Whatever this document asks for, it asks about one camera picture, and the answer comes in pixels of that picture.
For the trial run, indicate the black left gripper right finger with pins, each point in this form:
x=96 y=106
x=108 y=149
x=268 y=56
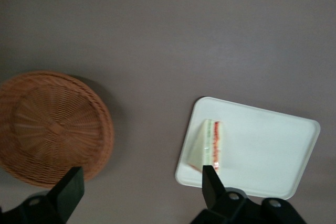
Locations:
x=212 y=190

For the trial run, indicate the round brown wicker basket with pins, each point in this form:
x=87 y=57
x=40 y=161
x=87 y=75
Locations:
x=50 y=129

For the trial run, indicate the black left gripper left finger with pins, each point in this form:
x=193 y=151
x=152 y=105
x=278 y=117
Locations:
x=71 y=190

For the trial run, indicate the triangular white bread sandwich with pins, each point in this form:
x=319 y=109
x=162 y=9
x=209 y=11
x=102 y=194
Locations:
x=207 y=145

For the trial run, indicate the beige rectangular tray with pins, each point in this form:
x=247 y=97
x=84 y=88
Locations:
x=262 y=150

